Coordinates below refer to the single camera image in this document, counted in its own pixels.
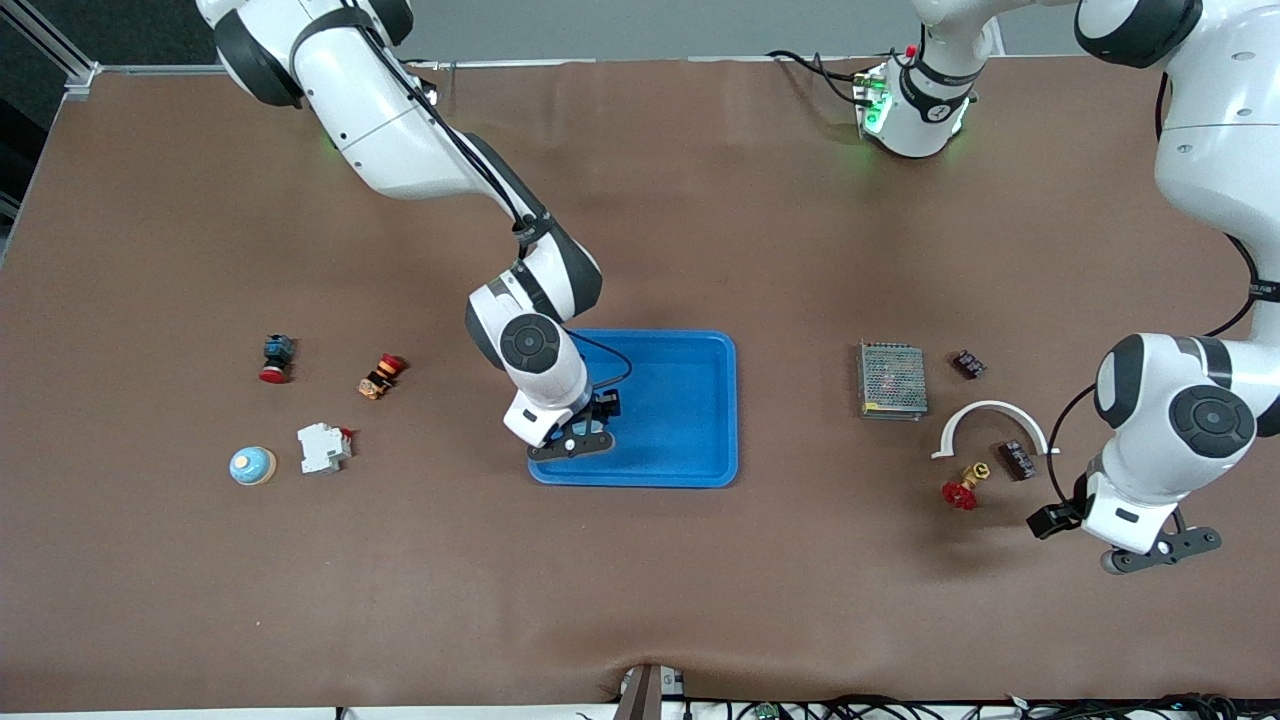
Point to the black capacitor block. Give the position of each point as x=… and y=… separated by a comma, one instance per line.
x=1017, y=460
x=966, y=364

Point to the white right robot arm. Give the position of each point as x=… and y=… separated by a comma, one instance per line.
x=380, y=130

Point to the blue plastic tray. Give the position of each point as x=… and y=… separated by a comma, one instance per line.
x=670, y=440

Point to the white arched pipe clamp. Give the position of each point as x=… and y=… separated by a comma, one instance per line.
x=990, y=406

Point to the metal mesh power supply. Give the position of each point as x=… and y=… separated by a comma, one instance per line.
x=890, y=380

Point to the white circuit breaker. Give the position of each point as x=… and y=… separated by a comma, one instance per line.
x=322, y=448

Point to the red push button blue body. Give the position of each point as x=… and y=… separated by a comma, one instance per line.
x=276, y=358

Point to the red orange emergency switch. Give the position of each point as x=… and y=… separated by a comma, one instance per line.
x=380, y=377

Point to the grey metal mount post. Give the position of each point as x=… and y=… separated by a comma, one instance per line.
x=645, y=695

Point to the aluminium frame profile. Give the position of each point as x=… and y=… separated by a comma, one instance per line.
x=80, y=78

